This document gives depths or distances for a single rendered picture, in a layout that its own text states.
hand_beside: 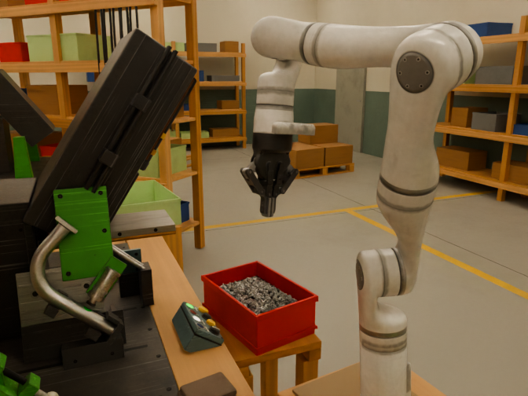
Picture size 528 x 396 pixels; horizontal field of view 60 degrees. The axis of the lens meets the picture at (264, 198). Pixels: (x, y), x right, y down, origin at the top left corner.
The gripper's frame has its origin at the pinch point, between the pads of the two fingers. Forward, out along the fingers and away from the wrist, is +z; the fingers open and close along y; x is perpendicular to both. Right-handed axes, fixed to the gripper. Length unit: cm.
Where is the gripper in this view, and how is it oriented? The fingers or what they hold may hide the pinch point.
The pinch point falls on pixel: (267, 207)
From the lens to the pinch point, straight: 88.5
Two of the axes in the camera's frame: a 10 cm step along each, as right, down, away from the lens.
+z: -0.7, 9.9, 1.5
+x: 5.9, 1.6, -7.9
